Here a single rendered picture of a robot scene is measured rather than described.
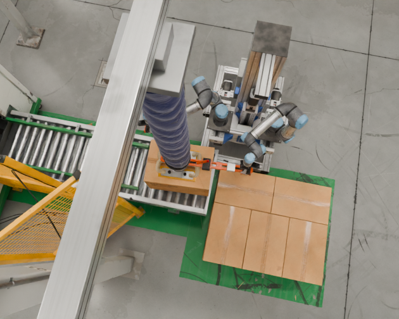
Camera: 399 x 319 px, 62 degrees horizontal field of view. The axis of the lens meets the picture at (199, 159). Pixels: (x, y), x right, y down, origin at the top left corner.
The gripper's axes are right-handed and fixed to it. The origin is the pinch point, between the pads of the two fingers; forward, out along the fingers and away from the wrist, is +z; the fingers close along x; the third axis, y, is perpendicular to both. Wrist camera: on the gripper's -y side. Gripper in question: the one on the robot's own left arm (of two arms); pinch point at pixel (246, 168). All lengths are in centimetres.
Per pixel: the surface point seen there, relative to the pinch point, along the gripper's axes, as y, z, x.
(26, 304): 104, -120, 107
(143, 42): 58, -185, 12
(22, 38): 304, 104, -170
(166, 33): 53, -176, 1
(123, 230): 125, 120, 61
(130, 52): 61, -185, 16
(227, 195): 10, 66, 13
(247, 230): -14, 67, 46
